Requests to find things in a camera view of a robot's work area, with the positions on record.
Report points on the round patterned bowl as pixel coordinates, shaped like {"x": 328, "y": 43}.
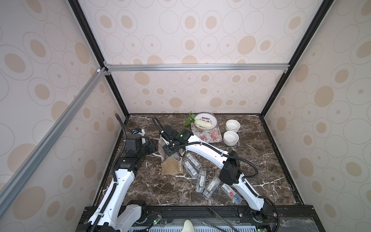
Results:
{"x": 212, "y": 118}

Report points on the aluminium rail back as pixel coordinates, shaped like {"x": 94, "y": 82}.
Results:
{"x": 197, "y": 67}

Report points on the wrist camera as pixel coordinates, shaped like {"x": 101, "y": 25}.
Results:
{"x": 169, "y": 134}
{"x": 134, "y": 141}

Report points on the floral square plate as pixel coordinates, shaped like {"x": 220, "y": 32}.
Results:
{"x": 210, "y": 136}

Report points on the aluminium rail left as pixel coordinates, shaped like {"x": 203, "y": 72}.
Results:
{"x": 31, "y": 164}

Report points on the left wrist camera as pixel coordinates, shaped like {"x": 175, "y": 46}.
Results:
{"x": 134, "y": 141}

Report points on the white ceramic cup front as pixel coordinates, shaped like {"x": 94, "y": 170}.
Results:
{"x": 230, "y": 138}

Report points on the clear compass case bottom slanted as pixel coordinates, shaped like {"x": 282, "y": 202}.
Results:
{"x": 211, "y": 187}

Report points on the white vegetable with green leaves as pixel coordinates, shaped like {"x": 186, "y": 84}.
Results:
{"x": 203, "y": 123}

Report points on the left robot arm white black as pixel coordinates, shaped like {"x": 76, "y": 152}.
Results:
{"x": 116, "y": 188}

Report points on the white ceramic cup rear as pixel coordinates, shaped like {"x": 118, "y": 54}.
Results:
{"x": 233, "y": 125}

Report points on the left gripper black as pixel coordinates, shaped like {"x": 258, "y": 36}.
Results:
{"x": 153, "y": 144}

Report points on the black base frame front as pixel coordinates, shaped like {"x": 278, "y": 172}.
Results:
{"x": 213, "y": 219}

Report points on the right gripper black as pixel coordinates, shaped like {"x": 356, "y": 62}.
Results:
{"x": 169, "y": 148}

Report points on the aluminium rail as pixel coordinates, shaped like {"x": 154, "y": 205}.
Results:
{"x": 31, "y": 164}
{"x": 197, "y": 67}

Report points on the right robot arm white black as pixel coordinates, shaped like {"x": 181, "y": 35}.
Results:
{"x": 235, "y": 171}

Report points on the white ceramic cup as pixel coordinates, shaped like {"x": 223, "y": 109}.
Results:
{"x": 230, "y": 138}
{"x": 233, "y": 125}

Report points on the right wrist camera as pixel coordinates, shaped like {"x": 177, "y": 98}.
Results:
{"x": 169, "y": 134}

